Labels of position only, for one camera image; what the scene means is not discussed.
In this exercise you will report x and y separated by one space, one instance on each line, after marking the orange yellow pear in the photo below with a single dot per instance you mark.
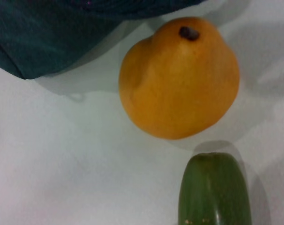
179 82

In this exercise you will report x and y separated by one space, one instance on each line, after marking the dark teal insulated lunch bag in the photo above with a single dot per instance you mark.
50 35

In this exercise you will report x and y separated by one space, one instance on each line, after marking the green cucumber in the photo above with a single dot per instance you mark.
214 187

